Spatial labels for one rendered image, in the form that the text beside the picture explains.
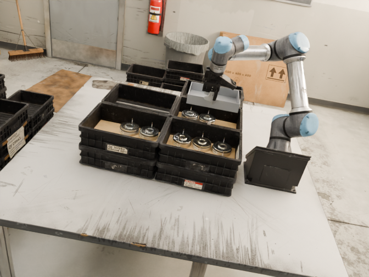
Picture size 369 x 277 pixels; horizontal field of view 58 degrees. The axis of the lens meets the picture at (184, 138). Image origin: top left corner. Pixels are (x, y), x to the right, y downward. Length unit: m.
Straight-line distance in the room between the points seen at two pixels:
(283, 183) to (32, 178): 1.25
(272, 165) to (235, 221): 0.38
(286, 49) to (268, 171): 0.64
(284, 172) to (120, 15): 3.50
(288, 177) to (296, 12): 3.19
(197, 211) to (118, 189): 0.39
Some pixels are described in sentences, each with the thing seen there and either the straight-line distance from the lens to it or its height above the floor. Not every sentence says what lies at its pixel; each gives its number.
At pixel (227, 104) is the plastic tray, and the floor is 1.08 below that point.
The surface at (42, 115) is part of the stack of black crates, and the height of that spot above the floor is 0.40.
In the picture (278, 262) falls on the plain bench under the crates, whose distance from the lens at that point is 1.52.
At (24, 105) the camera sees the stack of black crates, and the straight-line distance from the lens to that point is 2.62.
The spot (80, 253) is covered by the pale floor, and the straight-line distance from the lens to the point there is 2.31.
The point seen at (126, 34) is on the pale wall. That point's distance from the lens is 4.87.
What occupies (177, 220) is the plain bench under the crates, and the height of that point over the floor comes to 0.70.
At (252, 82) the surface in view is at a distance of 4.64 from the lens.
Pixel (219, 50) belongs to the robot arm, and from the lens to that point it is 1.52.
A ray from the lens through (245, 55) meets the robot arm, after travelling 1.79.
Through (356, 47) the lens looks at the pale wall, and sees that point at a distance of 5.06.
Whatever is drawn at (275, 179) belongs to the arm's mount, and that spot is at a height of 0.77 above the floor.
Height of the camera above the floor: 1.78
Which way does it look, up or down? 31 degrees down
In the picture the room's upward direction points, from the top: 10 degrees clockwise
